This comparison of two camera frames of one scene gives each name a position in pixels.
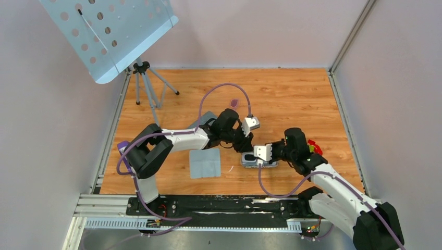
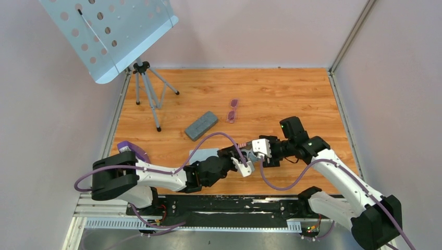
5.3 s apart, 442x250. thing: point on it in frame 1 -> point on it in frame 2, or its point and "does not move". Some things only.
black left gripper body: [239, 139] -> [225, 157]
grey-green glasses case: [204, 117] does not move
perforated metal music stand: [105, 34] does not move
